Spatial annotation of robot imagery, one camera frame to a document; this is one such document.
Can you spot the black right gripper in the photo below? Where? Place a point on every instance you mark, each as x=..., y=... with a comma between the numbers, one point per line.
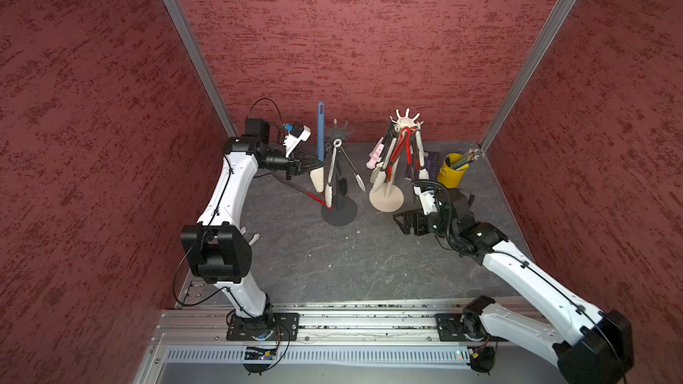
x=418, y=216

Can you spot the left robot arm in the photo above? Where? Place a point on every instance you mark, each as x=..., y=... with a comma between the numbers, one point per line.
x=215, y=248

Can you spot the black steel tongs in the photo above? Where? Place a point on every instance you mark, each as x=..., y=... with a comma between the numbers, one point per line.
x=342, y=184

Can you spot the cream blue handled tongs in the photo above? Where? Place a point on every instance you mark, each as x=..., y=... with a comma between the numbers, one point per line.
x=318, y=175

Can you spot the aluminium corner post left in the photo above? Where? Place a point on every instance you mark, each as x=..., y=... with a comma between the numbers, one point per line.
x=189, y=40

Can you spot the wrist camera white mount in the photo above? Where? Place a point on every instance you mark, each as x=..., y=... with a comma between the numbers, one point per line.
x=427, y=197
x=295, y=134

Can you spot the yellow metal pencil bucket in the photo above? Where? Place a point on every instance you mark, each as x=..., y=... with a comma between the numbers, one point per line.
x=448, y=176

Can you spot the aluminium corner post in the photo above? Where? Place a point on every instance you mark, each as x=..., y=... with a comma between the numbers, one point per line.
x=555, y=20
x=189, y=40

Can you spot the bundle of pencils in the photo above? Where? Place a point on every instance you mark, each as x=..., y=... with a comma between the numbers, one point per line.
x=470, y=156

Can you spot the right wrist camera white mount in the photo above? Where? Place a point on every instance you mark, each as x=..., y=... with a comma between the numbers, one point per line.
x=427, y=197

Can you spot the pink handled tweezers tongs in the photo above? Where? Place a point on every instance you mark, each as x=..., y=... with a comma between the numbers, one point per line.
x=376, y=153

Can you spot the dark grey utensil rack stand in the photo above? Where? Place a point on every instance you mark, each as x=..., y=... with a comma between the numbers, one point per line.
x=344, y=210

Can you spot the scalloped steel serving tongs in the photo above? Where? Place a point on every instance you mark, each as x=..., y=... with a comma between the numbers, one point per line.
x=378, y=176

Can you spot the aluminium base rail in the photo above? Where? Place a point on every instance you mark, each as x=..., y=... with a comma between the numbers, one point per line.
x=393, y=333

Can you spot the long red handled steel tongs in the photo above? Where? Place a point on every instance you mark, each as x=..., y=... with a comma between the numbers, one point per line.
x=299, y=189

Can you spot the red looped long steel tongs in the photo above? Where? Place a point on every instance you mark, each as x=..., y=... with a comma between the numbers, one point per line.
x=414, y=168

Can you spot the cream utensil rack stand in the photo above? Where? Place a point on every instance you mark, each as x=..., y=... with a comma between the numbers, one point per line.
x=389, y=198

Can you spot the purple book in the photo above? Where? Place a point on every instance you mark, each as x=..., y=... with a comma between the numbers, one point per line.
x=432, y=161

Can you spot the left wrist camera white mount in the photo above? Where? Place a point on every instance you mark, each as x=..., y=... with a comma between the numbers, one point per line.
x=295, y=134

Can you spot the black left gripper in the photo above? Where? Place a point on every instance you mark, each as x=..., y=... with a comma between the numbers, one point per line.
x=296, y=163

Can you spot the small red silicone tongs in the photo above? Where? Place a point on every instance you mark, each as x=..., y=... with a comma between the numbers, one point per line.
x=404, y=145

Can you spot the aluminium corner post right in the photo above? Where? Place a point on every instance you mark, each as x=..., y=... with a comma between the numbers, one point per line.
x=555, y=20

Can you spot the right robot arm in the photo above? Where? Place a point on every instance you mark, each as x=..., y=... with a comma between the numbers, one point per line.
x=585, y=343

